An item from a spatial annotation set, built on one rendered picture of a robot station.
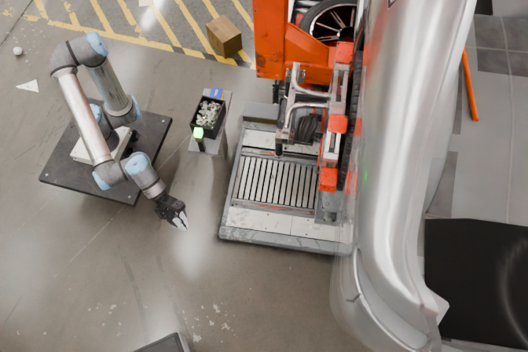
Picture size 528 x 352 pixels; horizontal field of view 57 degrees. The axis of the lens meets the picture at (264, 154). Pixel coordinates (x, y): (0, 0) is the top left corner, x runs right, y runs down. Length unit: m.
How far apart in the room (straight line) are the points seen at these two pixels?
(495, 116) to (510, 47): 0.41
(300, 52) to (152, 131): 1.01
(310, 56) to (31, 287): 2.07
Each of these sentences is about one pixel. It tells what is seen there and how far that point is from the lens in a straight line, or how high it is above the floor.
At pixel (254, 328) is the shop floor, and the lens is 2.83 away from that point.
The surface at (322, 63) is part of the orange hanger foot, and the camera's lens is 2.71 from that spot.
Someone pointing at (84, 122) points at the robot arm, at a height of 1.08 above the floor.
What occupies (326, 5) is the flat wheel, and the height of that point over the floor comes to 0.50.
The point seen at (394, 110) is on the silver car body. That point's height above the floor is 1.69.
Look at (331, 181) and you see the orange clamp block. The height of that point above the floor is 0.88.
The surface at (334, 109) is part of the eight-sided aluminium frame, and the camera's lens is 2.03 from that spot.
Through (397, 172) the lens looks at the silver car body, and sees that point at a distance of 1.29.
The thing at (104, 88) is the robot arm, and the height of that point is 0.89.
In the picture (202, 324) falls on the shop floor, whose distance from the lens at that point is 2.86.
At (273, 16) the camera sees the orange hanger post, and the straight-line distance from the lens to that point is 2.45.
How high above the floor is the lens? 2.81
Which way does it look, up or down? 62 degrees down
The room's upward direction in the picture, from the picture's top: 2 degrees counter-clockwise
